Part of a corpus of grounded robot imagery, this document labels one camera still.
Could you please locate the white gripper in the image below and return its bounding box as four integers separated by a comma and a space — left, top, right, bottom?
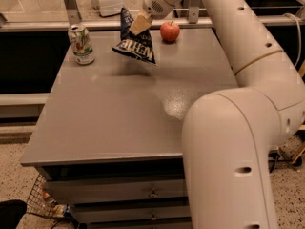
130, 0, 173, 35

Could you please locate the blue Kettle chip bag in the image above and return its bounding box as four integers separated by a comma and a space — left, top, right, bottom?
112, 7, 156, 65

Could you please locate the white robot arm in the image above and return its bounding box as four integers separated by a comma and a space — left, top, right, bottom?
132, 0, 305, 229

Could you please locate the green white 7up can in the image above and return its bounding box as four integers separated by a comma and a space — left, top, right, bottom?
68, 24, 95, 65

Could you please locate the red apple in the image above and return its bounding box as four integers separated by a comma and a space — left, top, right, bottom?
160, 21, 180, 42

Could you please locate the top grey drawer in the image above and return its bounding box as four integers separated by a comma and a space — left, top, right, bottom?
45, 177, 187, 204

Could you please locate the grey drawer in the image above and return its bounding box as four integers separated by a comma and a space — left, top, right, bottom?
71, 204, 191, 223
87, 218, 192, 229
45, 177, 187, 204

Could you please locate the middle grey drawer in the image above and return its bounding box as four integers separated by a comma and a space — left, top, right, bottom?
71, 204, 191, 223

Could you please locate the bottom grey drawer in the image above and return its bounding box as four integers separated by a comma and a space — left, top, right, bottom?
87, 218, 192, 229

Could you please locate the black object bottom left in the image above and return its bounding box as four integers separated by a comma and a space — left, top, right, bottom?
0, 199, 27, 229

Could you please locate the right metal railing post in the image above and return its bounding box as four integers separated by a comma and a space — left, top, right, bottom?
188, 0, 200, 24

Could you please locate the metal railing post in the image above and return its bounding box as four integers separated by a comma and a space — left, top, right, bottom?
64, 0, 81, 25
188, 0, 200, 24

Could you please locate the left metal railing post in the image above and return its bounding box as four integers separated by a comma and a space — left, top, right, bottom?
64, 0, 81, 25

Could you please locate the wire mesh basket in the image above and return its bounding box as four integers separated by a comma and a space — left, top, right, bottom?
27, 175, 70, 219

